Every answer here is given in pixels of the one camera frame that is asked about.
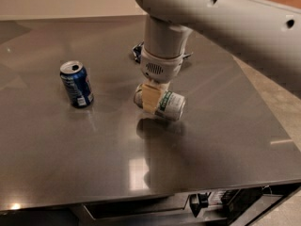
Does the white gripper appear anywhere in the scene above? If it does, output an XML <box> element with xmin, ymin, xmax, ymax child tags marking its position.
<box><xmin>140</xmin><ymin>48</ymin><xmax>183</xmax><ymax>113</ymax></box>

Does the silver green 7up can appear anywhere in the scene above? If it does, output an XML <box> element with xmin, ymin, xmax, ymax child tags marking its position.
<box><xmin>134</xmin><ymin>84</ymin><xmax>185</xmax><ymax>121</ymax></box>

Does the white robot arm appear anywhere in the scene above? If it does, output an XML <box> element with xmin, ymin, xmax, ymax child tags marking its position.
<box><xmin>135</xmin><ymin>0</ymin><xmax>301</xmax><ymax>113</ymax></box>

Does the blue Pepsi can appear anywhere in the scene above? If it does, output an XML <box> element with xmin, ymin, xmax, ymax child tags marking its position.
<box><xmin>60</xmin><ymin>60</ymin><xmax>94</xmax><ymax>108</ymax></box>

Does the crumpled blue chip bag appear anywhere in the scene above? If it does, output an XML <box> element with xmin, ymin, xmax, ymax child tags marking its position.
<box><xmin>132</xmin><ymin>41</ymin><xmax>193</xmax><ymax>64</ymax></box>

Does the black device under table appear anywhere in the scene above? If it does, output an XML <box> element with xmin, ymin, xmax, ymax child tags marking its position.
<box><xmin>188</xmin><ymin>186</ymin><xmax>268</xmax><ymax>218</ymax></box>

